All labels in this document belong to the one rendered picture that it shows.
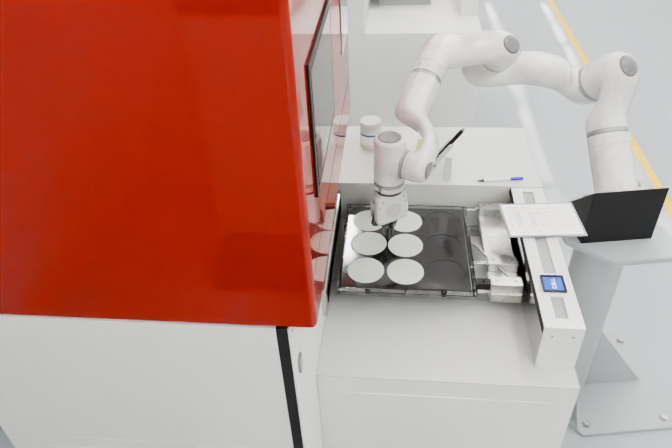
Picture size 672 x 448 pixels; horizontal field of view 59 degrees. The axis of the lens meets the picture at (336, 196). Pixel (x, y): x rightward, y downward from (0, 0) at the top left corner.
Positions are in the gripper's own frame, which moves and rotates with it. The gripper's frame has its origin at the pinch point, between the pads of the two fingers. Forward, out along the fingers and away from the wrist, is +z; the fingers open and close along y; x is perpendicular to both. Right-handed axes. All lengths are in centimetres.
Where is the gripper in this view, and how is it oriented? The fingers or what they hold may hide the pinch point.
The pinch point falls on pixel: (388, 230)
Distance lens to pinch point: 173.8
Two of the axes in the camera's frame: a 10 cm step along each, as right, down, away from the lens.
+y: 9.0, -2.9, 3.3
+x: -4.4, -5.2, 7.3
